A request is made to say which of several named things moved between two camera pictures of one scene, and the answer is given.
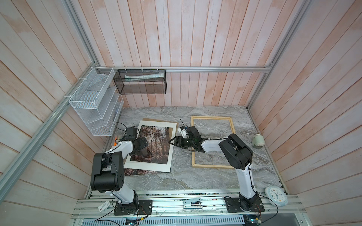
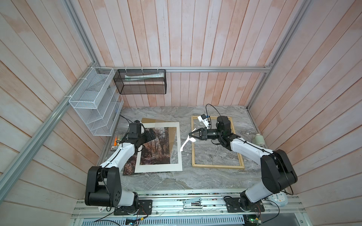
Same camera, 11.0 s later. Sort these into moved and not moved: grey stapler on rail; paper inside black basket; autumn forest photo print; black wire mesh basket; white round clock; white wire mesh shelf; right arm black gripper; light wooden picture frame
Moved: autumn forest photo print; right arm black gripper
Not moved: light wooden picture frame; black wire mesh basket; white wire mesh shelf; paper inside black basket; grey stapler on rail; white round clock
